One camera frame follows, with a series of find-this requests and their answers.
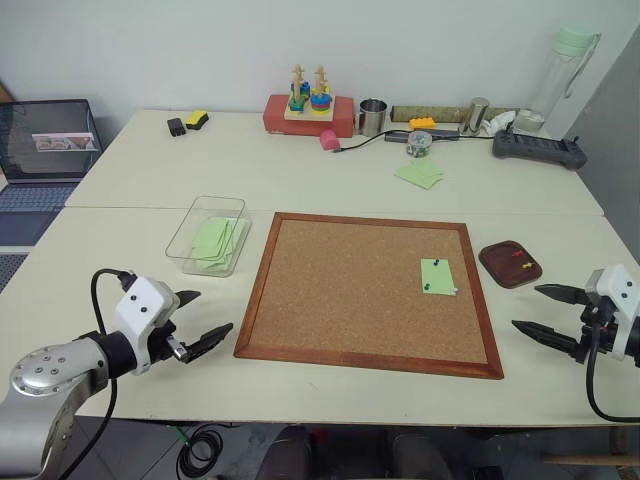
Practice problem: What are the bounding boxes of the dark grey handheld controller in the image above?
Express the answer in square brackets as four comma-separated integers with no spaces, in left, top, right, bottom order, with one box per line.
[491,128,589,172]

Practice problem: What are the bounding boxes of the clear glass cup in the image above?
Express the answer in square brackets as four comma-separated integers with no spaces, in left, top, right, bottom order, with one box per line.
[406,130,434,160]

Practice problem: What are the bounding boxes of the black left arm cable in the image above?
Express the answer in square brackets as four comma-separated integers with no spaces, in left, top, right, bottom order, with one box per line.
[43,268,138,479]

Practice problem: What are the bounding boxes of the long brown cardboard tube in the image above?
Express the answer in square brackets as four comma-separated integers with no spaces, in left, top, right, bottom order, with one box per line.
[390,104,522,124]

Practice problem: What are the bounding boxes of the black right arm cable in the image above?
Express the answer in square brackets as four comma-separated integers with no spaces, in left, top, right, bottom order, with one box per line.
[585,323,640,423]

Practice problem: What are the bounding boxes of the coiled black cable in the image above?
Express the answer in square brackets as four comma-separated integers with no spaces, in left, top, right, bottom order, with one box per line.
[176,422,224,477]

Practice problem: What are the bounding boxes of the clear bottle with green lid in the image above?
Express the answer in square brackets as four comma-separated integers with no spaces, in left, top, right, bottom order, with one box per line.
[514,25,603,134]

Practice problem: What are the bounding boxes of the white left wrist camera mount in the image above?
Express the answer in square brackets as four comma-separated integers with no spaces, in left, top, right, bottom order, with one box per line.
[113,275,179,377]

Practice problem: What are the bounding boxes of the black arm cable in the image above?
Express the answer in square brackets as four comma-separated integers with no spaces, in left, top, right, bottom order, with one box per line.
[585,323,640,423]
[43,268,138,479]

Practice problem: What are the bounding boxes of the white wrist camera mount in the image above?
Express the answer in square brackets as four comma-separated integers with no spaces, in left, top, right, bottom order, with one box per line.
[113,275,179,377]
[585,264,640,362]

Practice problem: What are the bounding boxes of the shiny metal cylinder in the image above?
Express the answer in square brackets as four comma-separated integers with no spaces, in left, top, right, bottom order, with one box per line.
[458,97,490,136]

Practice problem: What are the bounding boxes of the white crumpled cloth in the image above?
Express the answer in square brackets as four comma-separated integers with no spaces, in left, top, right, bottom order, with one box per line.
[481,110,517,136]

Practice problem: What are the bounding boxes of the black USB cable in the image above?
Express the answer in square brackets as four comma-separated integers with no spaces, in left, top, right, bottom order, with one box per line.
[333,130,402,153]

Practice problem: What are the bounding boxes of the fanned green note stack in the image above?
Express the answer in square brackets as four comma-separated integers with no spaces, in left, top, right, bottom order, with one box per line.
[393,158,446,192]

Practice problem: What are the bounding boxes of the yellow and black sponge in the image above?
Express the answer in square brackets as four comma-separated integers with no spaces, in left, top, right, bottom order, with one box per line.
[183,109,211,133]

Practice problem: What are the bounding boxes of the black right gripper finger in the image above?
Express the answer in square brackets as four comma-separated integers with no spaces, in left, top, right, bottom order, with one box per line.
[510,319,586,358]
[533,283,593,307]

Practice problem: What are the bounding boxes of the wooden colourful stacking toy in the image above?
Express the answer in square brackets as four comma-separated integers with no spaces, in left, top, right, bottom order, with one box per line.
[284,63,336,123]

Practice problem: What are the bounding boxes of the grey perforated mat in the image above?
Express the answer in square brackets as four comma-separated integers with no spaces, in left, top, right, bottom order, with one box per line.
[0,251,31,294]

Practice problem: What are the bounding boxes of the wood-framed cork board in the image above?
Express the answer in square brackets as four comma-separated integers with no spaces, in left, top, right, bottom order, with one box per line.
[233,211,506,382]

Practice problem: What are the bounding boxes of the brown wooden tray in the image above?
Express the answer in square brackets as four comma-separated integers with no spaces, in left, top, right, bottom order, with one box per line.
[477,239,544,291]

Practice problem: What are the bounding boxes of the grey open laptop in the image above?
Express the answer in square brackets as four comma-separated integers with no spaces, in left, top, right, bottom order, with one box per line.
[0,98,105,247]

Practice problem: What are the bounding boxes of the clear plastic container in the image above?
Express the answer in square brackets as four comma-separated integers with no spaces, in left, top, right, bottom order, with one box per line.
[165,195,253,278]

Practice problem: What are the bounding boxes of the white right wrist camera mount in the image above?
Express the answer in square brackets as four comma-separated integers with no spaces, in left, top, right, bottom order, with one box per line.
[585,264,640,362]

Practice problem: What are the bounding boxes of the dark slim USB hub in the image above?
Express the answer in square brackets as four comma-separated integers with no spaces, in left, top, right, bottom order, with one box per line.
[384,129,462,143]

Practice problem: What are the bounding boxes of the green paper note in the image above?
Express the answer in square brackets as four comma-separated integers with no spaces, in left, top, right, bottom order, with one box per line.
[420,257,458,298]

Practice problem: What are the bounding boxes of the red rectangular box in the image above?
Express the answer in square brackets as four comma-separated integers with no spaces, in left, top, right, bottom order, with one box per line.
[262,94,357,139]

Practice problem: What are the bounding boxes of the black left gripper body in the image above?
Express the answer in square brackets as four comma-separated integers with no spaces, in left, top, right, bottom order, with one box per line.
[147,291,195,365]

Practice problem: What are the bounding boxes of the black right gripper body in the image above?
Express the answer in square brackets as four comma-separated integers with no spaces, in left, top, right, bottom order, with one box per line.
[574,298,622,366]

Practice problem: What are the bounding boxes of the stainless steel cup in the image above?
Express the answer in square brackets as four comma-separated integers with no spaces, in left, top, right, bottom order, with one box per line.
[358,97,390,137]

